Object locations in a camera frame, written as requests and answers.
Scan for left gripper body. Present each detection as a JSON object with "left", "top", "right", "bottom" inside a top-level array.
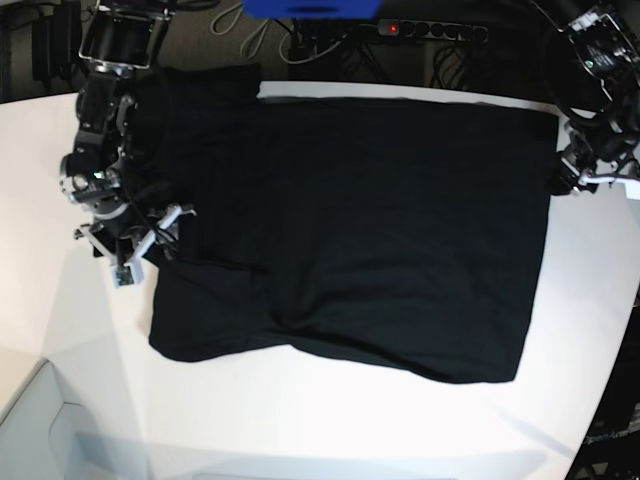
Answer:
[{"left": 549, "top": 134, "right": 630, "bottom": 196}]

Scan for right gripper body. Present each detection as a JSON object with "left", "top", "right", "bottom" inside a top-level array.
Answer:
[{"left": 91, "top": 197, "right": 165, "bottom": 260}]

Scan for black t-shirt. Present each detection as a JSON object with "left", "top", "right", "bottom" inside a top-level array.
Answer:
[{"left": 133, "top": 67, "right": 558, "bottom": 384}]

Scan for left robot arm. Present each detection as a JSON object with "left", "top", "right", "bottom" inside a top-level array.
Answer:
[{"left": 531, "top": 1, "right": 639, "bottom": 200}]

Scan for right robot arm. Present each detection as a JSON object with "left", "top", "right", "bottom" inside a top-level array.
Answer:
[{"left": 59, "top": 1, "right": 177, "bottom": 266}]

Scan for blue box overhead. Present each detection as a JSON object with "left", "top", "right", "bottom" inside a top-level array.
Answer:
[{"left": 243, "top": 0, "right": 381, "bottom": 19}]

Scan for black power strip red switch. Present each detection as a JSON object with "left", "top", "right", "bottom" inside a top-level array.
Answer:
[{"left": 376, "top": 19, "right": 489, "bottom": 43}]

